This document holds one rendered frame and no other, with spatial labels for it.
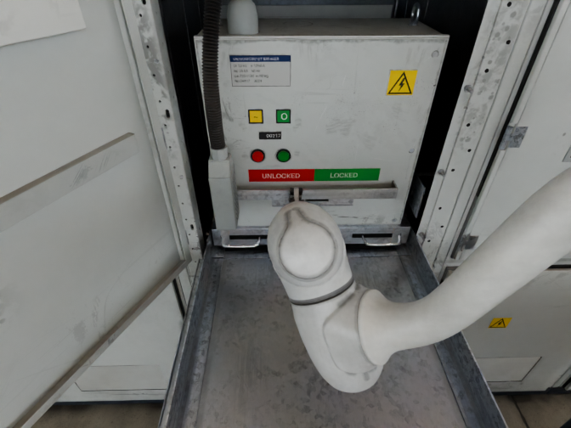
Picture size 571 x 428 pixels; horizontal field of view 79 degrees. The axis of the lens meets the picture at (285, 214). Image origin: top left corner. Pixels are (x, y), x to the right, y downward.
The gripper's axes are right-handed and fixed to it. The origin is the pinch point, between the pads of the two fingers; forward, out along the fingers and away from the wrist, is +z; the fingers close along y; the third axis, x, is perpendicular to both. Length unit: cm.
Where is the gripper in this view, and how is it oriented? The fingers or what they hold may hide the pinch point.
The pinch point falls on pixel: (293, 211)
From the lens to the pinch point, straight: 83.1
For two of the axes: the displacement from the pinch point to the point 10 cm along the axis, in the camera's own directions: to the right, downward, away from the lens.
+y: 0.1, 9.9, 1.4
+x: 10.0, -0.1, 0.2
